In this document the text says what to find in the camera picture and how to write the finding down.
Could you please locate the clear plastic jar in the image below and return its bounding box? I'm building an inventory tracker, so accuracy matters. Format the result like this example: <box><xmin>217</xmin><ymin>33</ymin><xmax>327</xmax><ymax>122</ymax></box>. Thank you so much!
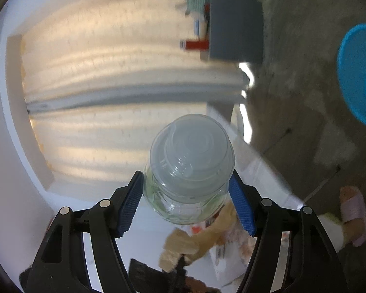
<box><xmin>143</xmin><ymin>114</ymin><xmax>235</xmax><ymax>225</ymax></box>

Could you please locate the blue plastic trash basket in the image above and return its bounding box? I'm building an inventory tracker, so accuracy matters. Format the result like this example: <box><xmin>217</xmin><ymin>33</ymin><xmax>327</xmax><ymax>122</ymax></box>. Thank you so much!
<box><xmin>336</xmin><ymin>23</ymin><xmax>366</xmax><ymax>126</ymax></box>

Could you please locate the white trouser leg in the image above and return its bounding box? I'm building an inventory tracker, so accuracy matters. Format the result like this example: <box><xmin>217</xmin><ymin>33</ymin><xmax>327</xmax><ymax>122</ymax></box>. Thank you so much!
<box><xmin>318</xmin><ymin>213</ymin><xmax>346</xmax><ymax>253</ymax></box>

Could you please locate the pink slipper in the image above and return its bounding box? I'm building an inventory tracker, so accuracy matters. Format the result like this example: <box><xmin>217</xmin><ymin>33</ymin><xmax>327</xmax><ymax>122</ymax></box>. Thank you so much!
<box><xmin>339</xmin><ymin>186</ymin><xmax>366</xmax><ymax>247</ymax></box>

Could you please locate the white printed plastic wrapper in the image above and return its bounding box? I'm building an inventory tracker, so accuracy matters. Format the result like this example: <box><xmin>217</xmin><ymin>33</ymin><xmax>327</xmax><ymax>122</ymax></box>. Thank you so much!
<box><xmin>209</xmin><ymin>221</ymin><xmax>256</xmax><ymax>286</ymax></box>

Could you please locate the crumpled brown paper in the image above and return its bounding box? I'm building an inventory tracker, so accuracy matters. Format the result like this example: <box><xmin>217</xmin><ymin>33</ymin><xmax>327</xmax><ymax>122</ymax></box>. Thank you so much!
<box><xmin>159</xmin><ymin>201</ymin><xmax>237</xmax><ymax>272</ymax></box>

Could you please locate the cream window curtain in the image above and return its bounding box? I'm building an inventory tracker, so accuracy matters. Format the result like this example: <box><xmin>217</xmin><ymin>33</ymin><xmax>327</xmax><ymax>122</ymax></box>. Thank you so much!
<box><xmin>21</xmin><ymin>0</ymin><xmax>248</xmax><ymax>187</ymax></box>

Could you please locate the red canister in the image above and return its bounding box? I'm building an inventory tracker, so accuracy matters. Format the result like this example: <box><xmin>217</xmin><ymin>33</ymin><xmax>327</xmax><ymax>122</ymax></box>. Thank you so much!
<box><xmin>180</xmin><ymin>40</ymin><xmax>209</xmax><ymax>52</ymax></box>

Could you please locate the grey cabinet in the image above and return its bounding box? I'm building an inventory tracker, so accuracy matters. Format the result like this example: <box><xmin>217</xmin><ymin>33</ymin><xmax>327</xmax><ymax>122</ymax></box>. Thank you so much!
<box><xmin>200</xmin><ymin>0</ymin><xmax>264</xmax><ymax>64</ymax></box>

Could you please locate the teal box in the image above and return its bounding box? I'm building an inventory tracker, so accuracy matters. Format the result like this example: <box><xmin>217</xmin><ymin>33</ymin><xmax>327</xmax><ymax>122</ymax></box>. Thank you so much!
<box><xmin>187</xmin><ymin>0</ymin><xmax>209</xmax><ymax>13</ymax></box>

